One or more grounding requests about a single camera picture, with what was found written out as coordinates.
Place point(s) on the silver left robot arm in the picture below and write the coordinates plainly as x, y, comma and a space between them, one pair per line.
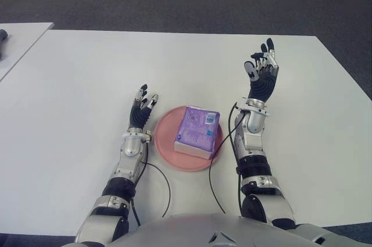
130, 154

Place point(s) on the purple tissue paper pack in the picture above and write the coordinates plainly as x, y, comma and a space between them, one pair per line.
196, 132

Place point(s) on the small white table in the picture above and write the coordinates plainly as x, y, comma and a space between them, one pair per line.
23, 40

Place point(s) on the grey robot torso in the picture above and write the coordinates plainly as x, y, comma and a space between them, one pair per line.
189, 231

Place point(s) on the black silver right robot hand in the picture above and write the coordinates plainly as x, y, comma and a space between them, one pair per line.
263, 87

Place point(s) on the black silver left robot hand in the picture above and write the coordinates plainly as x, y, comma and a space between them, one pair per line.
139, 116

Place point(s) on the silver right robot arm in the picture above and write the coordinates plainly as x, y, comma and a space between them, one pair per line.
253, 148

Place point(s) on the pink round plate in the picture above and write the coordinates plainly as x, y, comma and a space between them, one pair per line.
164, 145

